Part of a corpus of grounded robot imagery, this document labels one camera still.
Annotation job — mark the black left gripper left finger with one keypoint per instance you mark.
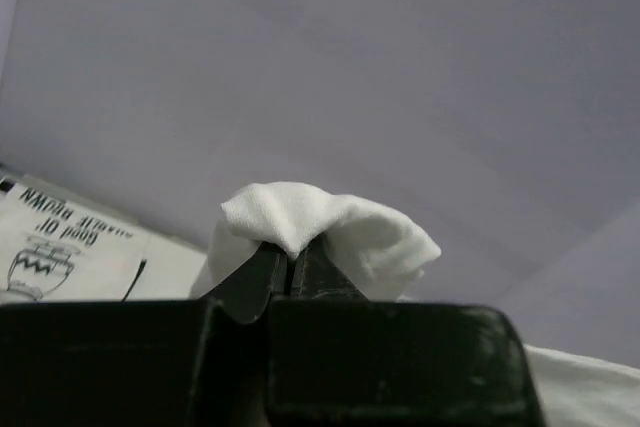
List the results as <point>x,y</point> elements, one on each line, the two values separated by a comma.
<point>193,362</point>

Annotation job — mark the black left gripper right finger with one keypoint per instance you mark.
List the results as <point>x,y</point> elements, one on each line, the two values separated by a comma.
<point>336,358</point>

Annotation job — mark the white cartoon print t-shirt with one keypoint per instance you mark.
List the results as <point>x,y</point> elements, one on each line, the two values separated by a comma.
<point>382,251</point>

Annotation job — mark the folded white Charlie Brown t-shirt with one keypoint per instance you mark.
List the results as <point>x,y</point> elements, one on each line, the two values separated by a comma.
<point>54,249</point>

